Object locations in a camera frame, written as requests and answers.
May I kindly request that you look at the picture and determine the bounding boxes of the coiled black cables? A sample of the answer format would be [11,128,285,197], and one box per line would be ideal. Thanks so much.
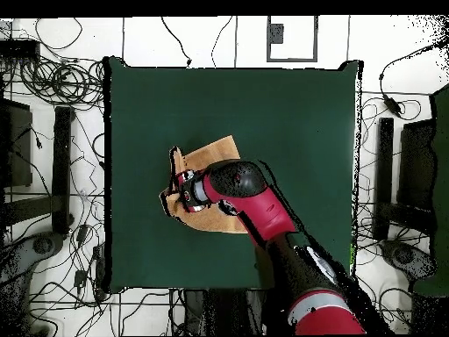
[18,55,105,107]

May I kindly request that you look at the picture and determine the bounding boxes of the small grey floor box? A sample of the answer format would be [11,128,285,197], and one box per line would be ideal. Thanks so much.
[269,23,284,45]

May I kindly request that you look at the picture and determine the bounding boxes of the dark flat panel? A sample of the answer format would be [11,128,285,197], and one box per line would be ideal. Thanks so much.
[398,118,437,212]
[0,98,33,188]

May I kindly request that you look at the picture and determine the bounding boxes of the black stand bar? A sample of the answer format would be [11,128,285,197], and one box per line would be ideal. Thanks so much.
[51,105,75,235]
[372,117,396,241]

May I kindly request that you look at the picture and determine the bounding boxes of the black cable with adapter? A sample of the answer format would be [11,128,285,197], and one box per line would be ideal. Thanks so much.
[378,40,449,122]

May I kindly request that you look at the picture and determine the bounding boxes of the black electronics box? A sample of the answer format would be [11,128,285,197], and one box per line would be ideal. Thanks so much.
[0,39,42,60]

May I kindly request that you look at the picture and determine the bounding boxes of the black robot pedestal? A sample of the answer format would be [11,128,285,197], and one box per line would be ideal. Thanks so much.
[182,289,268,336]

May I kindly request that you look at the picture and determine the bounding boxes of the dark swivel chair base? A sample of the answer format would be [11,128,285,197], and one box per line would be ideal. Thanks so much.
[0,232,65,283]
[380,240,438,283]

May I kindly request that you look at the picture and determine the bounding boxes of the tan terry towel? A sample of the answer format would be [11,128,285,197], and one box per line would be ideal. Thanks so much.
[159,134,249,234]

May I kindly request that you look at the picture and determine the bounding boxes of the dark green table cloth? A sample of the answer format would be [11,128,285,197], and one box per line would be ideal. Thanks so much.
[103,55,366,292]

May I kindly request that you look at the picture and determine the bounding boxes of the grey square floor frame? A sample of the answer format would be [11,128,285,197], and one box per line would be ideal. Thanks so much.
[266,15,319,63]

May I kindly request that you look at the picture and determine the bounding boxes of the thin black cable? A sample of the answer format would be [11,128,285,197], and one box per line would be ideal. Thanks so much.
[210,15,234,68]

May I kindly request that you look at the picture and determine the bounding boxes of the black cable with plug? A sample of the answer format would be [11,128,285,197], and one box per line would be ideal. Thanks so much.
[160,16,193,68]

